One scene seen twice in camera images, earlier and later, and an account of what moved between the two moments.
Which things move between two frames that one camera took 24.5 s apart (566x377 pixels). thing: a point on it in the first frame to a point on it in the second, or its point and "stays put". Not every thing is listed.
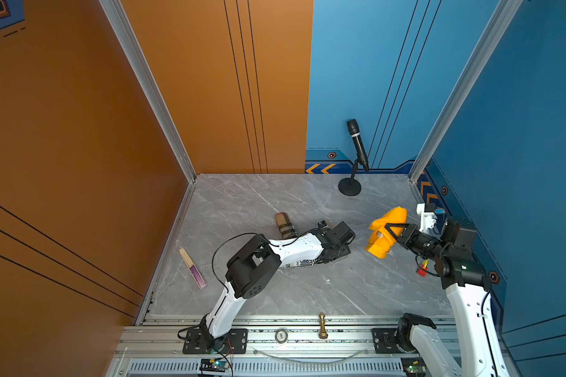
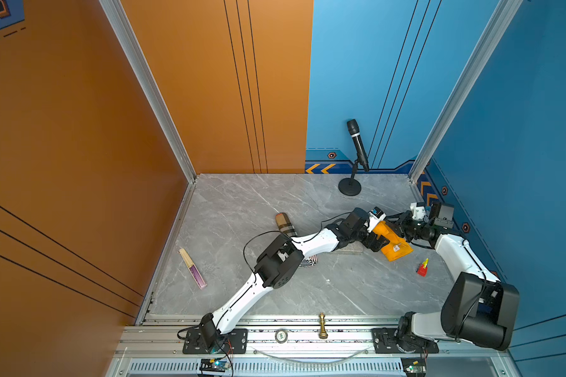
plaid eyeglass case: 285,227 stays put
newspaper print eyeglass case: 307,262 stays put
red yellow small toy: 424,265 stays put
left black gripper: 346,250 to 371,244
